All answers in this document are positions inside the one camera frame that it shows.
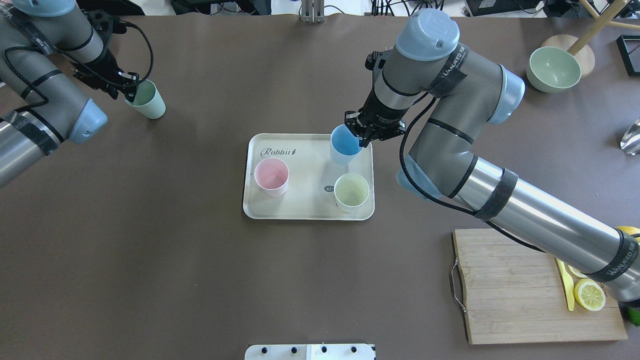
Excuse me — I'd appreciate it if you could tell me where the shiny metal object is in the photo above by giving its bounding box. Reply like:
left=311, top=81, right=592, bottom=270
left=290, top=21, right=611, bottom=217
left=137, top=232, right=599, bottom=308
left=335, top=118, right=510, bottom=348
left=619, top=118, right=640, bottom=156

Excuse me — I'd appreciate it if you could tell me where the wooden stand with round base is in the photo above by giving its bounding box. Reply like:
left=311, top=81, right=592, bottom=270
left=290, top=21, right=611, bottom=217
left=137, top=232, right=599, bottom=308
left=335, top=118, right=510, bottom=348
left=541, top=0, right=639, bottom=79

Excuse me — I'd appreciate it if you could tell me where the mint green cup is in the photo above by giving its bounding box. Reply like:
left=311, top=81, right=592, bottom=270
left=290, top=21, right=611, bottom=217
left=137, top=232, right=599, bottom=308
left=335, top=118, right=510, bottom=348
left=125, top=79, right=167, bottom=120

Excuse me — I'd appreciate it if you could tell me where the green lime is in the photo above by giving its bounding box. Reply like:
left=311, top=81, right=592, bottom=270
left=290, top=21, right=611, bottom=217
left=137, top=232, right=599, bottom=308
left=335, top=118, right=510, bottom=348
left=626, top=306, right=640, bottom=328

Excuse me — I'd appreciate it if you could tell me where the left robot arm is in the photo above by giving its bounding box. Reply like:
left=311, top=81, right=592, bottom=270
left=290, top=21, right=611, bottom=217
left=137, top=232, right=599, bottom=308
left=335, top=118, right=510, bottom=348
left=0, top=0, right=144, bottom=186

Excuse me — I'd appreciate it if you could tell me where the wooden cutting board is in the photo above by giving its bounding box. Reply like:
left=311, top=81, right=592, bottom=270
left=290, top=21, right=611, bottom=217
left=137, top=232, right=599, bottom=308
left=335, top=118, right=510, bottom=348
left=452, top=228, right=627, bottom=346

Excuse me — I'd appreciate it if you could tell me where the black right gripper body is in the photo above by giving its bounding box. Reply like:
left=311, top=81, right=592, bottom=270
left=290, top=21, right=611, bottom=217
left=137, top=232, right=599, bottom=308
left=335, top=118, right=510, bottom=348
left=358, top=92, right=407, bottom=141

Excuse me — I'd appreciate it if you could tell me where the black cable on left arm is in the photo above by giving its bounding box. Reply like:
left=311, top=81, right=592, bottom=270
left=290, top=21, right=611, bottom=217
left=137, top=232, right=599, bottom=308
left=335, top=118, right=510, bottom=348
left=2, top=20, right=155, bottom=108

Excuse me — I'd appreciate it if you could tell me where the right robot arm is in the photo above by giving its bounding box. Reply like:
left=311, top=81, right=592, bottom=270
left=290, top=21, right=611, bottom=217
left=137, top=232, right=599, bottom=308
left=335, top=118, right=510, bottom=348
left=344, top=8, right=640, bottom=309

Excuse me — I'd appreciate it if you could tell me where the upper lemon slice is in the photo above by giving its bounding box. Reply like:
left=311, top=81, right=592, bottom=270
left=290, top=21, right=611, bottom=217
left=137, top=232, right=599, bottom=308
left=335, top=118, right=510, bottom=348
left=573, top=278, right=607, bottom=312

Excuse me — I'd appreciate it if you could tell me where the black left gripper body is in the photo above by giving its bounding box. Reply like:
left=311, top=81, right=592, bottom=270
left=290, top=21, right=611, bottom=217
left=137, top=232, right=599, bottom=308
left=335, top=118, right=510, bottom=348
left=72, top=48, right=131, bottom=98

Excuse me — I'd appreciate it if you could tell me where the black frame at edge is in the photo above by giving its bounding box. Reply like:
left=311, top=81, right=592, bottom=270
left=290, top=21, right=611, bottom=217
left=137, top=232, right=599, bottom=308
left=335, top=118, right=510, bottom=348
left=615, top=35, right=640, bottom=76

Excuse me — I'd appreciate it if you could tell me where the yellow plastic knife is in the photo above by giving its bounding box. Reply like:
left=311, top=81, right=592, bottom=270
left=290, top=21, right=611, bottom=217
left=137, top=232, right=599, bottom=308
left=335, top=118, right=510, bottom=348
left=554, top=258, right=576, bottom=312

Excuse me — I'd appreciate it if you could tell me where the pale yellow cup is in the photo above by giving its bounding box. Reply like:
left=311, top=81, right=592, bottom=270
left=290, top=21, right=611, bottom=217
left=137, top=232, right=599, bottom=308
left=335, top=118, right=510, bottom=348
left=333, top=173, right=370, bottom=213

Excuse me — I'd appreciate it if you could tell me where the blue cup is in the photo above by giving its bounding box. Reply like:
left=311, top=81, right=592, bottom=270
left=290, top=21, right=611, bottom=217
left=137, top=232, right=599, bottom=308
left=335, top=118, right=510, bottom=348
left=329, top=124, right=362, bottom=166

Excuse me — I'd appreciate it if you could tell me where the cream rectangular serving tray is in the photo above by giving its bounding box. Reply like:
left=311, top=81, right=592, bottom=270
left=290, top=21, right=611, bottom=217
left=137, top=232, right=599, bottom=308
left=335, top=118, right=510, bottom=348
left=242, top=133, right=375, bottom=221

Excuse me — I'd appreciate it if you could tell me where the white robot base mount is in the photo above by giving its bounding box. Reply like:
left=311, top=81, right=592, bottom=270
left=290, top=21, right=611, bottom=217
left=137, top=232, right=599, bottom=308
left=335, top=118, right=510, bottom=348
left=244, top=342, right=377, bottom=360

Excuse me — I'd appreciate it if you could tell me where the whole lemon near lime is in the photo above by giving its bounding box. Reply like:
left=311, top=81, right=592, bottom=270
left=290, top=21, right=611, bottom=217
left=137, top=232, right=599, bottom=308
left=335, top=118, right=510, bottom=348
left=615, top=226, right=640, bottom=238

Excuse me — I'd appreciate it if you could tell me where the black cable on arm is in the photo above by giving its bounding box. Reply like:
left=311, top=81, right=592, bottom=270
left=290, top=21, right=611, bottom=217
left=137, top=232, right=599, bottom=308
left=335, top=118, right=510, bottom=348
left=2, top=20, right=155, bottom=108
left=398, top=95, right=546, bottom=253

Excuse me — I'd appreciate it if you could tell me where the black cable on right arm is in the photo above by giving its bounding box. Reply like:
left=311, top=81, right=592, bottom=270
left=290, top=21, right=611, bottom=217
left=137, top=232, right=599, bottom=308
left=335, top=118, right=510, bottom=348
left=398, top=95, right=546, bottom=253

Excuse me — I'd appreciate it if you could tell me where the pink cup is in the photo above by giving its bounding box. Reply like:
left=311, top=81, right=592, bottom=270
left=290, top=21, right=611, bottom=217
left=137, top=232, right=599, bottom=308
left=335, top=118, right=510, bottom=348
left=253, top=157, right=290, bottom=198

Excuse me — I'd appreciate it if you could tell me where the light green bowl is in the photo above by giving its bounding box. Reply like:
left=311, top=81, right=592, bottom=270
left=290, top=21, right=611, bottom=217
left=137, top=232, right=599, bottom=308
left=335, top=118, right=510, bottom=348
left=526, top=47, right=582, bottom=94

